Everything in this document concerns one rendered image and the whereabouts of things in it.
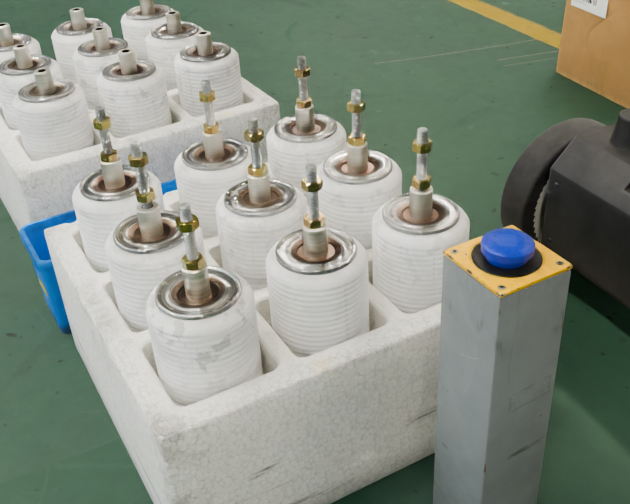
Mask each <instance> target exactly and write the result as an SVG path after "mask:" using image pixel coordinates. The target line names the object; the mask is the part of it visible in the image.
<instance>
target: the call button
mask: <svg viewBox="0 0 630 504"><path fill-rule="evenodd" d="M534 251H535V242H534V240H533V238H532V237H531V236H529V235H528V234H526V233H524V232H522V231H520V230H517V229H511V228H500V229H495V230H492V231H490V232H488V233H486V234H485V235H484V236H483V237H482V239H481V252H482V254H483V255H484V256H485V257H486V259H487V261H488V262H489V263H491V264H492V265H494V266H496V267H500V268H505V269H513V268H518V267H521V266H523V265H525V264H526V263H527V261H528V260H530V259H531V258H532V257H533V255H534Z"/></svg>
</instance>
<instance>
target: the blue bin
mask: <svg viewBox="0 0 630 504"><path fill-rule="evenodd" d="M161 188H162V194H163V195H164V194H165V193H167V192H171V191H174V190H177V189H178V188H177V183H176V179H174V180H170V181H167V182H164V183H161ZM76 220H77V217H76V214H75V210H71V211H68V212H65V213H61V214H58V215H55V216H51V217H48V218H45V219H41V220H38V221H35V222H31V223H28V224H26V225H24V226H23V227H22V228H21V229H20V231H19V233H20V237H21V240H22V242H23V244H24V246H25V247H26V249H27V251H28V253H29V255H30V257H31V260H32V263H33V266H34V268H35V271H36V274H37V277H38V280H39V283H40V286H41V289H42V292H43V295H44V298H45V300H46V303H47V305H48V307H49V309H50V311H51V313H52V315H53V317H54V319H55V321H56V323H57V324H58V326H59V328H60V330H61V332H62V333H64V334H71V333H72V332H71V328H70V325H69V321H68V317H67V314H66V310H65V307H64V303H63V299H62V296H61V292H60V288H59V285H58V281H57V278H56V274H55V270H54V267H53V263H52V260H51V256H50V252H49V249H48V245H47V242H46V238H45V234H44V230H45V229H47V228H50V227H54V226H57V225H60V224H64V223H68V224H69V223H73V222H75V221H76Z"/></svg>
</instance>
